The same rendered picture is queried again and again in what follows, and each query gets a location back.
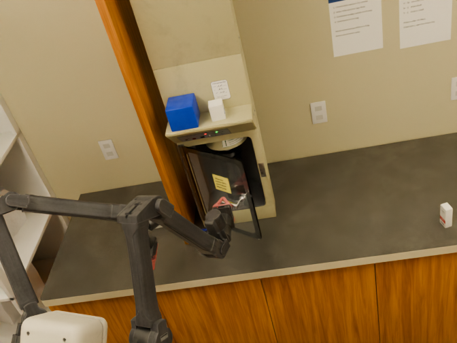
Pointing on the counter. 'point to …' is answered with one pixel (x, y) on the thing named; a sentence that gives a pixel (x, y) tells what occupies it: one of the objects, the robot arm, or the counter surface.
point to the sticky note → (222, 184)
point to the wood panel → (147, 101)
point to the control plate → (204, 135)
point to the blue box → (182, 112)
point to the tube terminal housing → (188, 71)
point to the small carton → (216, 109)
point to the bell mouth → (226, 143)
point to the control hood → (235, 114)
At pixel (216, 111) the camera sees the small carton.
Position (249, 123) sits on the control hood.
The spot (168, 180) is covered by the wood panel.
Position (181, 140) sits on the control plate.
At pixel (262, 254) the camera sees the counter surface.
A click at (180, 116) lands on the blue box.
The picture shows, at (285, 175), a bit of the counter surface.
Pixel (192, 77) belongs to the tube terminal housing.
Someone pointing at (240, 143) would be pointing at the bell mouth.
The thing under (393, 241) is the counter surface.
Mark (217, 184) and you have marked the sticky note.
